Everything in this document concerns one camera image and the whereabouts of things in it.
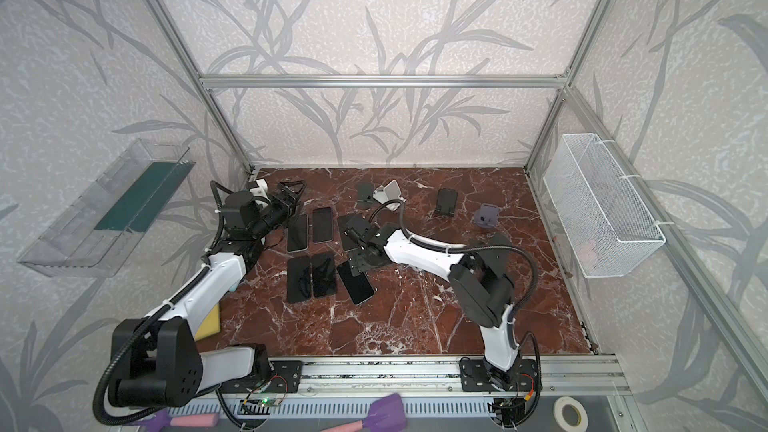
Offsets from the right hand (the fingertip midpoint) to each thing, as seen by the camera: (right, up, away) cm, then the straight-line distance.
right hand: (368, 250), depth 89 cm
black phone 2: (-17, +7, +13) cm, 23 cm away
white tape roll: (+47, -33, -20) cm, 61 cm away
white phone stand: (+5, +18, +13) cm, 23 cm away
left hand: (-14, +20, -9) cm, 27 cm away
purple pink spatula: (+7, -34, -20) cm, 40 cm away
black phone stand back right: (+26, +15, +13) cm, 32 cm away
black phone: (-3, -11, 0) cm, 11 cm away
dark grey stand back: (-3, +17, +16) cm, 24 cm away
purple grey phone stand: (+40, +10, +13) cm, 43 cm away
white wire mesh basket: (+53, +11, -28) cm, 61 cm away
